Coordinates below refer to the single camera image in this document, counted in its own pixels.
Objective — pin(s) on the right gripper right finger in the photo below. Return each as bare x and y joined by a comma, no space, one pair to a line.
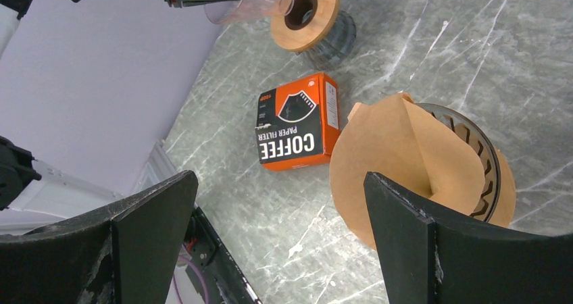
429,253

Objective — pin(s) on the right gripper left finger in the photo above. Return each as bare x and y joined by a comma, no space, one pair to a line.
123,252

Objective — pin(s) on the pink clear plastic dripper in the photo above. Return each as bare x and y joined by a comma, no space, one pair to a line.
226,12

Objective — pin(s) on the clear glass dripper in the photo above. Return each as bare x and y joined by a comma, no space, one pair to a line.
462,165

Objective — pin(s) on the brown paper coffee filter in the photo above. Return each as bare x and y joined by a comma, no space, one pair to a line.
377,138

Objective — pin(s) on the orange coffee filter box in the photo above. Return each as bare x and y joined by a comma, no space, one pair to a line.
297,124

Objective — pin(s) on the grey glass dripper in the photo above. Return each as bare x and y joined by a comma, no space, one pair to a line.
335,47

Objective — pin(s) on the black base frame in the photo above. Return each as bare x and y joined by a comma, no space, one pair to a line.
211,267

